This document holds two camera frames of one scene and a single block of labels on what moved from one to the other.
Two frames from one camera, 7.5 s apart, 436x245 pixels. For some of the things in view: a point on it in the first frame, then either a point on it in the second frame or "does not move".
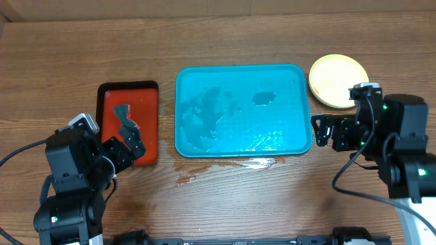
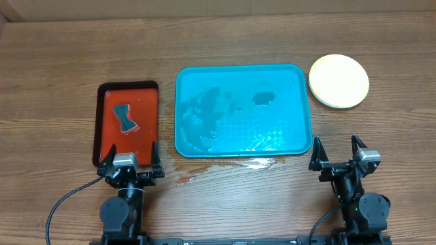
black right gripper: [339, 131] to [321, 163]
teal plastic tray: [241, 110] does not move
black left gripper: [124, 159] to [158, 170]
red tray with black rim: [142, 98] does not move
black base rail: [339, 236] does not move
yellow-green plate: [332, 77] does not move
